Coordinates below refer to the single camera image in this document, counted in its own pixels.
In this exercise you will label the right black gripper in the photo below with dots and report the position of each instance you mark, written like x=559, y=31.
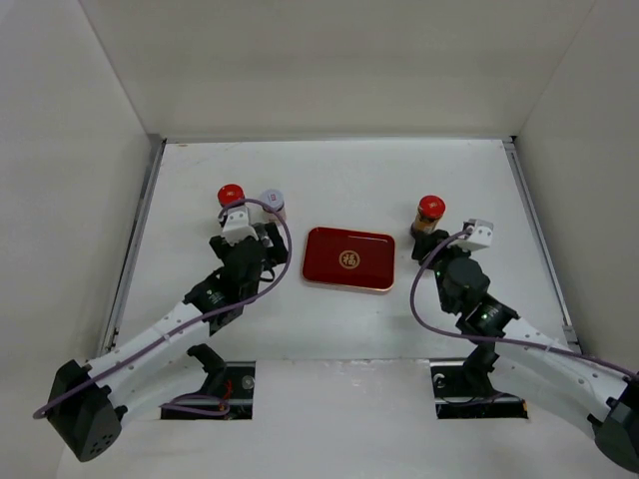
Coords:
x=423, y=240

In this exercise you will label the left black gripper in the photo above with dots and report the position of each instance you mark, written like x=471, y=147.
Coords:
x=276, y=254

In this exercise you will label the dark sauce jar red lid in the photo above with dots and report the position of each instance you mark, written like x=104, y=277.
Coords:
x=227, y=195

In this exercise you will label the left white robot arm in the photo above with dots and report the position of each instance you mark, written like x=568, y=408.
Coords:
x=90, y=404

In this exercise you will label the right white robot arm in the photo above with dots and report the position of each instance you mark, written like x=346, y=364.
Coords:
x=597, y=397

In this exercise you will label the small jar white lid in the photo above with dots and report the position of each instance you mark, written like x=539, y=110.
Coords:
x=275, y=201

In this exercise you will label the chili sauce jar red lid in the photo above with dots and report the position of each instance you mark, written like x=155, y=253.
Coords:
x=430, y=209

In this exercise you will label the red rectangular tray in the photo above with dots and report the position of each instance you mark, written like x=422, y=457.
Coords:
x=349, y=259

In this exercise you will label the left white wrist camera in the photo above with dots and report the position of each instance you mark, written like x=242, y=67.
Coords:
x=237, y=226

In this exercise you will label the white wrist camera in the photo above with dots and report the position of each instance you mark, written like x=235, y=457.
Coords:
x=477, y=235
x=237, y=226

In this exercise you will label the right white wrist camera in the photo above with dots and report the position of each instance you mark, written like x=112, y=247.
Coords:
x=477, y=235

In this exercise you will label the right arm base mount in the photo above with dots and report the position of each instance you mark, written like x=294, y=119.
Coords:
x=462, y=389

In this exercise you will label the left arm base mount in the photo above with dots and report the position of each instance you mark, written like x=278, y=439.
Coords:
x=225, y=393

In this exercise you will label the right aluminium rail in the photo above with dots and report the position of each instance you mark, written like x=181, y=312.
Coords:
x=570, y=333

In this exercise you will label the aluminium rail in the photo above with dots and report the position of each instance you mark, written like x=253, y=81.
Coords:
x=112, y=324
x=570, y=333

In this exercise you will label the left aluminium rail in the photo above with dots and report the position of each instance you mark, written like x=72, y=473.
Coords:
x=112, y=324

